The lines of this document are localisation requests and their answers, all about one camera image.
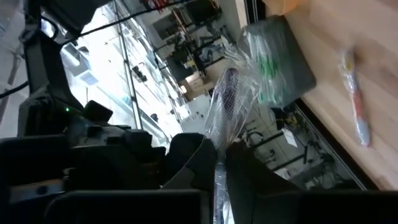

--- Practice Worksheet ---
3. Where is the purple white toothbrush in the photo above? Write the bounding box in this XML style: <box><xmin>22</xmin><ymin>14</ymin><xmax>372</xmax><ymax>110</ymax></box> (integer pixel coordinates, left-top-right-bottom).
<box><xmin>203</xmin><ymin>67</ymin><xmax>261</xmax><ymax>224</ymax></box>

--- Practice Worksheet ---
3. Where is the orange translucent plastic bin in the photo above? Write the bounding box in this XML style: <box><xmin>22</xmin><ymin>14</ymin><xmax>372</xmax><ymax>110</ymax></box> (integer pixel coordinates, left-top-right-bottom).
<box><xmin>262</xmin><ymin>0</ymin><xmax>310</xmax><ymax>16</ymax></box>

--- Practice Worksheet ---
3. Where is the orange white toothbrush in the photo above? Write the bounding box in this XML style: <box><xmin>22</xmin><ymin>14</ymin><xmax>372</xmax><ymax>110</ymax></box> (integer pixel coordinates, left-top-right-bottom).
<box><xmin>340</xmin><ymin>51</ymin><xmax>371</xmax><ymax>147</ymax></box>

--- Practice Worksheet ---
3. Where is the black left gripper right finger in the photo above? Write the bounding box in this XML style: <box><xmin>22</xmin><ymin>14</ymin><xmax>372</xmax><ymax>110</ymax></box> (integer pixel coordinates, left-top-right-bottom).
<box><xmin>225</xmin><ymin>141</ymin><xmax>398</xmax><ymax>224</ymax></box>

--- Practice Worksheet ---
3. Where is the green white toothbrush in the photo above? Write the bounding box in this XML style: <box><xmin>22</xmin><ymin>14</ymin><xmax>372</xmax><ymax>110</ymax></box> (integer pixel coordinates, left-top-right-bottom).
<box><xmin>239</xmin><ymin>29</ymin><xmax>271</xmax><ymax>103</ymax></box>
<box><xmin>248</xmin><ymin>30</ymin><xmax>287</xmax><ymax>105</ymax></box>

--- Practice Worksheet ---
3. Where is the white paper sheet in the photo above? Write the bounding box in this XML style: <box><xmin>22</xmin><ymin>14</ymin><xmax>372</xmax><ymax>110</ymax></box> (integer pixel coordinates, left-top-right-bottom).
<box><xmin>281</xmin><ymin>128</ymin><xmax>299</xmax><ymax>148</ymax></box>

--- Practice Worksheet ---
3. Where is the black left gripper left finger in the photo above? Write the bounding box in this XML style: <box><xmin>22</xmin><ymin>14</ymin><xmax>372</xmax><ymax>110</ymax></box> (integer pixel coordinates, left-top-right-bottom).
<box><xmin>43</xmin><ymin>133</ymin><xmax>218</xmax><ymax>224</ymax></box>

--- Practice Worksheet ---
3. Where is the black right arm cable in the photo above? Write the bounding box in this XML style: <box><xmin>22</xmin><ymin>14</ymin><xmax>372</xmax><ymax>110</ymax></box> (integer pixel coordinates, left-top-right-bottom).
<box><xmin>0</xmin><ymin>80</ymin><xmax>30</xmax><ymax>100</ymax></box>

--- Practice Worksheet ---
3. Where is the grey plastic bin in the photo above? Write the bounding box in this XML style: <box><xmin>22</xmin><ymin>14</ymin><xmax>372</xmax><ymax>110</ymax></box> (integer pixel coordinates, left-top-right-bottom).
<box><xmin>238</xmin><ymin>14</ymin><xmax>317</xmax><ymax>108</ymax></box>

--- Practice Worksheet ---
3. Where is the parts bin shelf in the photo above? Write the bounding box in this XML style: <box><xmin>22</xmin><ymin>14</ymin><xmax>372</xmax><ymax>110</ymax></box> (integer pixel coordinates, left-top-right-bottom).
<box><xmin>141</xmin><ymin>0</ymin><xmax>170</xmax><ymax>11</ymax></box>

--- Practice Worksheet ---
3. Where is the black computer tower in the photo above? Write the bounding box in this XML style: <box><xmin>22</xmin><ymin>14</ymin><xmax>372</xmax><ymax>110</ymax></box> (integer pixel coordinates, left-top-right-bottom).
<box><xmin>270</xmin><ymin>107</ymin><xmax>296</xmax><ymax>125</ymax></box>

